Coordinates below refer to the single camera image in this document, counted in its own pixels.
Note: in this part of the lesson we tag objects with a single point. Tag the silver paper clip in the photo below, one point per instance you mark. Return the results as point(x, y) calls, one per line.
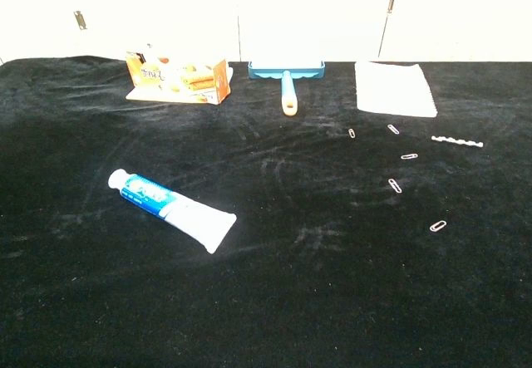
point(409, 156)
point(352, 133)
point(395, 185)
point(438, 226)
point(393, 129)

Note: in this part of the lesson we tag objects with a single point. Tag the white beaded strip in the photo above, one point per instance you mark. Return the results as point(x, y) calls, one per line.
point(457, 141)

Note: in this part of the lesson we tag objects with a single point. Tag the blue lint roller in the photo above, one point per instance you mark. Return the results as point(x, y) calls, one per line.
point(287, 89)

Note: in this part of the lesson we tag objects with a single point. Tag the black velvet tablecloth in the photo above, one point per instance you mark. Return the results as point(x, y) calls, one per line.
point(291, 260)

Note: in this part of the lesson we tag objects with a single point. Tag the blue white toothpaste tube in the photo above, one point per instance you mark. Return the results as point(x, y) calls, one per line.
point(178, 210)

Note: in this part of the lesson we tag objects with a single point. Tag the orange biscuit box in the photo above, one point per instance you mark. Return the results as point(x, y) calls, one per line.
point(183, 79)

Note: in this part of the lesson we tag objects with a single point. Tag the white spiral notebook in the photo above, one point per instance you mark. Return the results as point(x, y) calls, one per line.
point(390, 89)

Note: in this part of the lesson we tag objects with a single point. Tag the woven folding screen panel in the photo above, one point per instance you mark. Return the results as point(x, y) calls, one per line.
point(311, 11)
point(465, 15)
point(37, 15)
point(166, 11)

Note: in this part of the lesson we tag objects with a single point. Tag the metal screen hinge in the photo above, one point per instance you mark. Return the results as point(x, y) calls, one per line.
point(391, 4)
point(80, 20)

